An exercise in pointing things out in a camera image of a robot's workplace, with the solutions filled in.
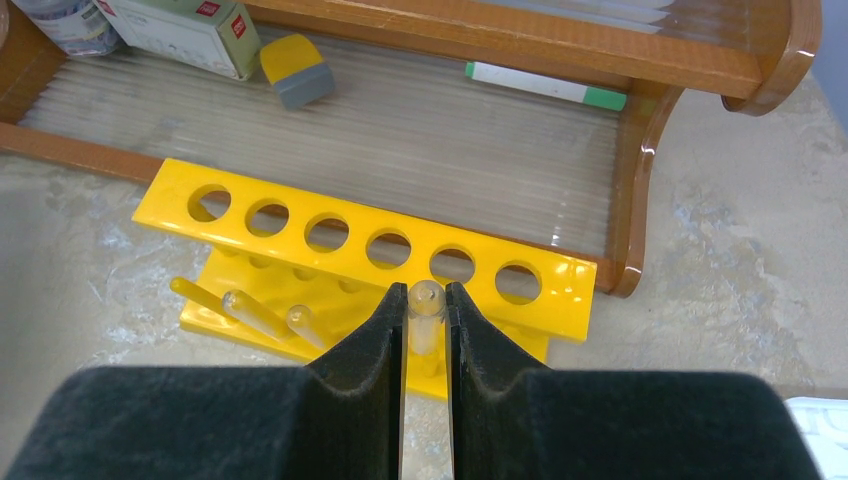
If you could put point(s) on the white box lower shelf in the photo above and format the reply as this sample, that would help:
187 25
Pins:
214 35

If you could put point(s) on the green capped white marker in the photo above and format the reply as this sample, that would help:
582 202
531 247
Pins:
546 86

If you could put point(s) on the clear jar lower shelf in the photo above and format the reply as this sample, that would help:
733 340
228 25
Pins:
77 27

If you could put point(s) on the clear glass test tube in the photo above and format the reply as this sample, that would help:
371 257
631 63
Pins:
426 304

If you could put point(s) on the white plastic tray lid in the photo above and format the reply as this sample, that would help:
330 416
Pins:
823 425

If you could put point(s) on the yellow green sponge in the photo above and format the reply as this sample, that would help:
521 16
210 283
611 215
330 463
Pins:
296 70

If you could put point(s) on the yellow test tube rack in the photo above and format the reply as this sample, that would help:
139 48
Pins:
293 272

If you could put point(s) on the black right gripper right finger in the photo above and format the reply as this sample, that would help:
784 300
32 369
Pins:
513 417

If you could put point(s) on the wooden three-tier shelf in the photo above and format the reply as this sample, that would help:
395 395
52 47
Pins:
406 130

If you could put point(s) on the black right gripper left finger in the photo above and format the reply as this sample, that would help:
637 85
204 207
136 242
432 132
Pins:
338 417

